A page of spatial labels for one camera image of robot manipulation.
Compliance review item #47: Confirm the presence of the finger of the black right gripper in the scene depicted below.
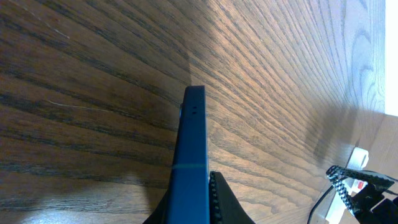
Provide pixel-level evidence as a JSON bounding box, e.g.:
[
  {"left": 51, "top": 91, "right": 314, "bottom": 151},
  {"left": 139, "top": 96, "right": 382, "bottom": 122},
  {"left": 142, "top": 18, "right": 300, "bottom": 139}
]
[{"left": 326, "top": 165, "right": 397, "bottom": 217}]

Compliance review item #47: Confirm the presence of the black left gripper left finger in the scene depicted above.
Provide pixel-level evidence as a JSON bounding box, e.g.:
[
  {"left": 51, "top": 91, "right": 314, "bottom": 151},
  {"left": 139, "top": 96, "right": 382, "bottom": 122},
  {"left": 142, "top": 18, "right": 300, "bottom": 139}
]
[{"left": 142, "top": 190, "right": 169, "bottom": 224}]

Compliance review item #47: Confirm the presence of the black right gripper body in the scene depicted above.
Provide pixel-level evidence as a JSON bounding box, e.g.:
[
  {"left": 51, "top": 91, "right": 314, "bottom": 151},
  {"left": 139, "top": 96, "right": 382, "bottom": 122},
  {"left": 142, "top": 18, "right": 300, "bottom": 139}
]
[{"left": 354, "top": 186, "right": 397, "bottom": 224}]

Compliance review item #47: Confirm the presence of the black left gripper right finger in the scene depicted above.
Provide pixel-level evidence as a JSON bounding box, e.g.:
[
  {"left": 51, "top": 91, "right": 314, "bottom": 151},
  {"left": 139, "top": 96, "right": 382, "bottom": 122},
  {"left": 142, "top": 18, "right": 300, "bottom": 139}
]
[{"left": 209, "top": 171, "right": 254, "bottom": 224}]

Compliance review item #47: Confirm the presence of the black USB charging cable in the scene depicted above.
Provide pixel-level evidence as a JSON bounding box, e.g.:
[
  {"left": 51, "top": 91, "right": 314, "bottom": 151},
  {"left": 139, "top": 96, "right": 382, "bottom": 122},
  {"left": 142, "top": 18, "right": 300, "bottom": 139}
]
[{"left": 307, "top": 185, "right": 335, "bottom": 224}]

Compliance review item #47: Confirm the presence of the blue Samsung Galaxy smartphone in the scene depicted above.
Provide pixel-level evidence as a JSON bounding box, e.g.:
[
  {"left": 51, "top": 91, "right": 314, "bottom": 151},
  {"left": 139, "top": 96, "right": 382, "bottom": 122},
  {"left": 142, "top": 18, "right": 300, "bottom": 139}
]
[{"left": 163, "top": 86, "right": 210, "bottom": 224}]

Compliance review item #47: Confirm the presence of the white USB charger plug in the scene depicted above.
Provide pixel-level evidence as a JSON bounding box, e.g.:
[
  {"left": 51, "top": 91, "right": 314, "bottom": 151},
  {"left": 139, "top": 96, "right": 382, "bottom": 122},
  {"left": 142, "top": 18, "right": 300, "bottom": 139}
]
[{"left": 346, "top": 147, "right": 369, "bottom": 170}]

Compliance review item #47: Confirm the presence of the white power strip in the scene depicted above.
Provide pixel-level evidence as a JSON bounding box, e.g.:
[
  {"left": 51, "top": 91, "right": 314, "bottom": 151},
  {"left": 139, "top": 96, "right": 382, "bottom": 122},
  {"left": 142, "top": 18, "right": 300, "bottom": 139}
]
[{"left": 325, "top": 179, "right": 368, "bottom": 224}]

